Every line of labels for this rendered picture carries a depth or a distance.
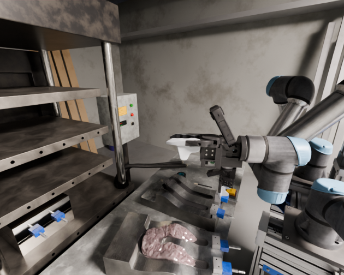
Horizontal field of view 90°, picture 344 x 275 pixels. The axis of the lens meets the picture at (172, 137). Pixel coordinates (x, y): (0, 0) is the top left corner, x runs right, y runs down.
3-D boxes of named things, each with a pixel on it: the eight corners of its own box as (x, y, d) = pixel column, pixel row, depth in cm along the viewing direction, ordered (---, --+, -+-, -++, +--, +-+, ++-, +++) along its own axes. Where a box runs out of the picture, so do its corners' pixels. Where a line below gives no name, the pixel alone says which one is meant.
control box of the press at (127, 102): (147, 223, 201) (139, 93, 150) (130, 244, 176) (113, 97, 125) (132, 216, 210) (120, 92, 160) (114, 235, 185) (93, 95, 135)
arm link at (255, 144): (267, 138, 43) (256, 132, 51) (247, 137, 43) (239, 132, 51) (262, 167, 44) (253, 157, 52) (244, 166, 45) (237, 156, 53)
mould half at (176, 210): (224, 204, 117) (226, 187, 112) (213, 233, 95) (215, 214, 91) (160, 184, 139) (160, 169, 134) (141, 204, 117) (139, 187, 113)
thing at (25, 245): (74, 218, 107) (68, 195, 101) (23, 256, 85) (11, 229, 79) (31, 194, 129) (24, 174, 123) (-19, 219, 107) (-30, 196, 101)
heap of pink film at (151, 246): (197, 234, 88) (197, 222, 85) (195, 271, 72) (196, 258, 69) (148, 227, 93) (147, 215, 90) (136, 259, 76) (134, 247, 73)
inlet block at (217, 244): (238, 247, 85) (239, 239, 83) (240, 257, 80) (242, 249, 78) (211, 243, 87) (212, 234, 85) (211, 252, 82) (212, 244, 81)
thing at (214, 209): (235, 219, 97) (236, 211, 95) (233, 225, 93) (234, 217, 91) (211, 210, 103) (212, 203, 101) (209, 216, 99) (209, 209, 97)
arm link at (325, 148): (319, 167, 96) (326, 145, 92) (295, 157, 108) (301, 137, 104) (332, 164, 100) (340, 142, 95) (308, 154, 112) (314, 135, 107)
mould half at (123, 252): (219, 240, 91) (221, 225, 88) (224, 300, 67) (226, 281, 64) (130, 226, 100) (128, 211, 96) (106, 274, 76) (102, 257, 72)
